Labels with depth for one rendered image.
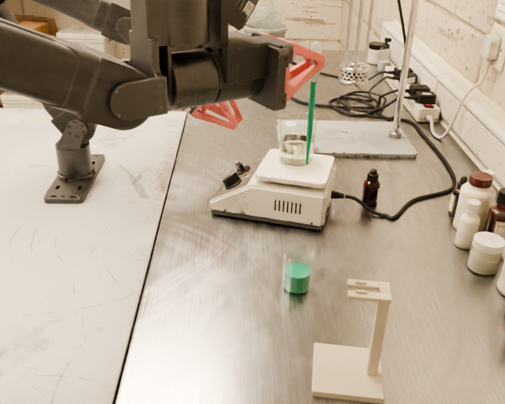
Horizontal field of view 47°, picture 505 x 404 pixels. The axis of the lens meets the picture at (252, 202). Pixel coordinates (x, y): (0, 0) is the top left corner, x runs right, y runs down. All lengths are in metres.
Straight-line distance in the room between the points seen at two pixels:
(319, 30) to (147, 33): 2.82
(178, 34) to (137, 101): 0.07
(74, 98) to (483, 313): 0.60
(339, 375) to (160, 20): 0.43
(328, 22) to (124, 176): 2.35
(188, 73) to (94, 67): 0.10
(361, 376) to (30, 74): 0.47
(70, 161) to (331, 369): 0.64
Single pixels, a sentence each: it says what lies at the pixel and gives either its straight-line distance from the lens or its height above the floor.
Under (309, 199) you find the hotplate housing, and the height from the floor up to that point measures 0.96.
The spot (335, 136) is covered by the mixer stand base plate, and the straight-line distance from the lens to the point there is 1.34.
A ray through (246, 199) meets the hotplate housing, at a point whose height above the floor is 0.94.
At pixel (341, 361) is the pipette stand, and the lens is 0.72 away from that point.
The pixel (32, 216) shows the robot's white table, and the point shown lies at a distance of 1.05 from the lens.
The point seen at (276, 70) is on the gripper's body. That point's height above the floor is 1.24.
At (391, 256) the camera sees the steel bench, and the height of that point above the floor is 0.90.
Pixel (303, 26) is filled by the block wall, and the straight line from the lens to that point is 3.34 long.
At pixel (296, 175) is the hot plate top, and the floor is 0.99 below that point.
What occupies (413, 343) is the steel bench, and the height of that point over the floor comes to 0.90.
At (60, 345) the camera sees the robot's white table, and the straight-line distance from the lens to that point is 0.77.
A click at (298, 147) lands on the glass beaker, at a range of 0.96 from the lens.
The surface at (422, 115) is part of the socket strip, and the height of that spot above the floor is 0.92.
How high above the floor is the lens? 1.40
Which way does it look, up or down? 28 degrees down
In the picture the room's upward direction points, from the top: 2 degrees clockwise
